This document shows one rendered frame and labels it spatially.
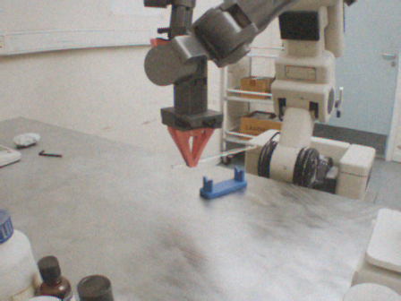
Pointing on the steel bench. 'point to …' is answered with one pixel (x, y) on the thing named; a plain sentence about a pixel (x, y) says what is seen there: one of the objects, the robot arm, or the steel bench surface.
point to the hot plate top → (385, 241)
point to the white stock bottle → (16, 263)
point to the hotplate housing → (368, 274)
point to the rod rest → (223, 184)
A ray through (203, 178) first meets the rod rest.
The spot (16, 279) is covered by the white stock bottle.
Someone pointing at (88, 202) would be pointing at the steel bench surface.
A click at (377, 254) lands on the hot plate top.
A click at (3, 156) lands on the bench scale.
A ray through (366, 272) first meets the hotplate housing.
